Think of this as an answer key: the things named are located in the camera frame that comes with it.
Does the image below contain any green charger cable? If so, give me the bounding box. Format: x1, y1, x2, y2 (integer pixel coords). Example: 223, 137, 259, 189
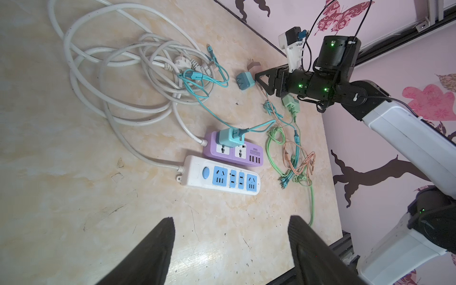
266, 110, 316, 228

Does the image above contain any white blue power strip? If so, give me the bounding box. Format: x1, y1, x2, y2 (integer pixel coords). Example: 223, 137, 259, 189
176, 156, 261, 195

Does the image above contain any light teal charger plug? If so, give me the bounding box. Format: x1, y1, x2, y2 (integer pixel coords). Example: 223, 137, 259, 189
217, 128, 248, 147

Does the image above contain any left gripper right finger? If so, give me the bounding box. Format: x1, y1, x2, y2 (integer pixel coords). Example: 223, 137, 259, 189
287, 216, 365, 285

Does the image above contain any white purple-strip cable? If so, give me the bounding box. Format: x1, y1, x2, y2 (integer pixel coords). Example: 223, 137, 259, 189
99, 31, 214, 147

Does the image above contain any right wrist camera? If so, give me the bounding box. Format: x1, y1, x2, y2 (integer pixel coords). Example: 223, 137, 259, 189
279, 27, 306, 73

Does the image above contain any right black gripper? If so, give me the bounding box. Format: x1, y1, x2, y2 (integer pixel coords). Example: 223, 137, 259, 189
255, 67, 314, 97

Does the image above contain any purple power strip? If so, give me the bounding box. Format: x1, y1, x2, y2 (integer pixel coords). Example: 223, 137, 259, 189
203, 131, 264, 167

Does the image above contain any dark teal charger plug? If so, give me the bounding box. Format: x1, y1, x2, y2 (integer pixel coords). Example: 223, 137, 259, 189
236, 72, 255, 90

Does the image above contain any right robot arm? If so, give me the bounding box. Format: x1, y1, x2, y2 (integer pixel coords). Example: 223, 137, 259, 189
255, 36, 456, 285

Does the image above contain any pink charger cable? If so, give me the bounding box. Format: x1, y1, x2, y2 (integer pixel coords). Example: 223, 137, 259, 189
259, 85, 317, 179

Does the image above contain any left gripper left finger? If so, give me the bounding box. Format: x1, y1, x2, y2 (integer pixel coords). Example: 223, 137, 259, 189
97, 217, 175, 285

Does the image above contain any pink charger plug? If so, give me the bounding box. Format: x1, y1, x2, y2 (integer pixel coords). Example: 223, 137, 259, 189
247, 59, 262, 73

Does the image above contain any green charger plug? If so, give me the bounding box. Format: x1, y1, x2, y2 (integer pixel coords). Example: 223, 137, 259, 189
281, 94, 300, 116

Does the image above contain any white power strip cable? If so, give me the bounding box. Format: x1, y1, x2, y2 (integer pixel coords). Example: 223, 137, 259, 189
47, 0, 214, 171

